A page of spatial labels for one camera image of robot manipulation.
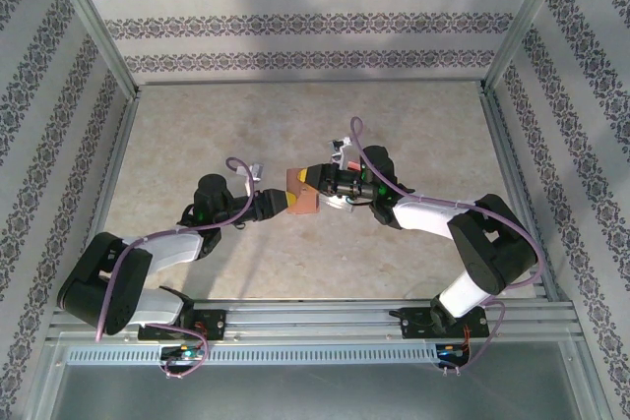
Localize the aluminium mounting rail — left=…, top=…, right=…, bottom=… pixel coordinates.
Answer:
left=46, top=297, right=578, bottom=342

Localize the grey metal panel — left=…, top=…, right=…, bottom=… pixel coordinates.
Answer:
left=48, top=363, right=592, bottom=420

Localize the aluminium side rail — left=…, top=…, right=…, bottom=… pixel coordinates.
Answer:
left=476, top=80, right=565, bottom=303
left=66, top=88, right=144, bottom=308

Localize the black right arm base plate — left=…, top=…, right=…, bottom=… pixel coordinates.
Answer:
left=401, top=306, right=489, bottom=341

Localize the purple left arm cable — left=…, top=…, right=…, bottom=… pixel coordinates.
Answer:
left=94, top=156, right=258, bottom=381

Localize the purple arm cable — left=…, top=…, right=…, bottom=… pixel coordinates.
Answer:
left=347, top=116, right=545, bottom=380
left=94, top=156, right=258, bottom=381

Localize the grey slotted cable duct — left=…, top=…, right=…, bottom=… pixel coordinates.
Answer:
left=63, top=343, right=476, bottom=366

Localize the aluminium frame post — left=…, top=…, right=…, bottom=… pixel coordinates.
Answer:
left=481, top=0, right=576, bottom=96
left=38, top=0, right=142, bottom=101

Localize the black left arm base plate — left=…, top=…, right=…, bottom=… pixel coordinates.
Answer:
left=137, top=309, right=228, bottom=342

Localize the small electronics board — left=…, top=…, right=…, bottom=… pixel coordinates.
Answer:
left=160, top=344, right=207, bottom=366
left=435, top=342, right=473, bottom=363

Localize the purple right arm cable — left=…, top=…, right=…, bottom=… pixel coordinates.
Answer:
left=347, top=116, right=545, bottom=380

